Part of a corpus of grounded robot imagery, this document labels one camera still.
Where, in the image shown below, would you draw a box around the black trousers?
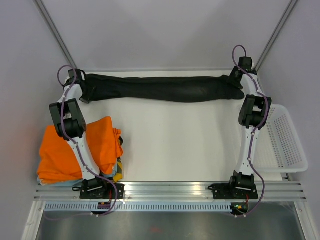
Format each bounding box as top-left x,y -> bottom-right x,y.
80,74 -> 245,103

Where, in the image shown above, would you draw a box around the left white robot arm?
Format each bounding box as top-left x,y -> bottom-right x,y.
49,65 -> 109,199

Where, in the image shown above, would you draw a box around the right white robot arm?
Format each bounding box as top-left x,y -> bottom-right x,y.
227,56 -> 272,199

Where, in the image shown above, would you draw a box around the orange folded garment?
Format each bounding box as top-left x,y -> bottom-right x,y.
37,116 -> 122,183

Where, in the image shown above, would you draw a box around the white perforated plastic basket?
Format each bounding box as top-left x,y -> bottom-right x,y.
254,104 -> 309,173

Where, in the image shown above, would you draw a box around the light blue folded garment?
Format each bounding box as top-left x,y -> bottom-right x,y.
37,172 -> 123,187

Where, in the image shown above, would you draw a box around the yellow black patterned garment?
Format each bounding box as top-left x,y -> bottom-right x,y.
112,135 -> 124,183

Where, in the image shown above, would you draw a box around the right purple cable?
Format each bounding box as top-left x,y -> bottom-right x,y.
232,44 -> 273,218

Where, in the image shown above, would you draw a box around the purple cable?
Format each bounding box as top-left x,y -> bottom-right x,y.
44,65 -> 118,221
232,44 -> 273,218

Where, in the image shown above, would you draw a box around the right aluminium frame post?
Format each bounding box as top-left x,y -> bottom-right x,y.
254,0 -> 300,72

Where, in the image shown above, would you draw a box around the aluminium frame post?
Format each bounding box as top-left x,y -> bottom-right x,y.
254,0 -> 300,72
33,0 -> 78,69

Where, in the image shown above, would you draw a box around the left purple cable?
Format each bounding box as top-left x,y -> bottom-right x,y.
44,65 -> 118,221

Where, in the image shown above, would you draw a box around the left aluminium frame post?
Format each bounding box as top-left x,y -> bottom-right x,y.
33,0 -> 78,69

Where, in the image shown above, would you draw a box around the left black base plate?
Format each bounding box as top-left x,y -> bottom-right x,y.
79,183 -> 125,200

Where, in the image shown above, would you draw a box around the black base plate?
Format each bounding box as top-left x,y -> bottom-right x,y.
207,183 -> 259,200
79,183 -> 125,200

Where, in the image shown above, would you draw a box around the aluminium rail beam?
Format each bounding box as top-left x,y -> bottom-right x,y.
33,181 -> 307,202

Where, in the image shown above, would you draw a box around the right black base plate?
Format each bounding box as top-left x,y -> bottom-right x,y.
207,183 -> 259,200

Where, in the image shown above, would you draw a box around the white slotted cable duct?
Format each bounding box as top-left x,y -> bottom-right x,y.
44,201 -> 232,213

